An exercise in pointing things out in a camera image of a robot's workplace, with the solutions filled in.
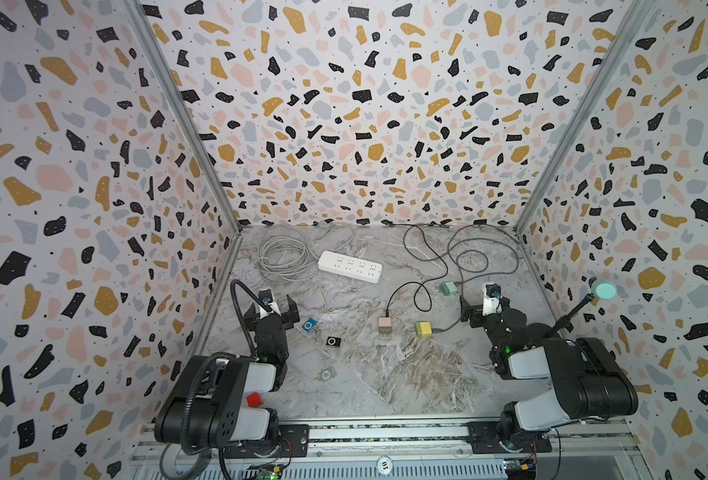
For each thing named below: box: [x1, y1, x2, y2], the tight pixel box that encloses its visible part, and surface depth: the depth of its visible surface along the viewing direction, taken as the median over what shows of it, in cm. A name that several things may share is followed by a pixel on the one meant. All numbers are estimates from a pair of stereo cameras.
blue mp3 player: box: [302, 317, 318, 333], surface depth 95 cm
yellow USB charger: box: [416, 321, 432, 337], surface depth 94 cm
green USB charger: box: [440, 281, 458, 296], surface depth 105 cm
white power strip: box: [318, 250, 383, 284], surface depth 108 cm
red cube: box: [246, 392, 263, 407], surface depth 81 cm
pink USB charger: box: [378, 317, 392, 334], surface depth 95 cm
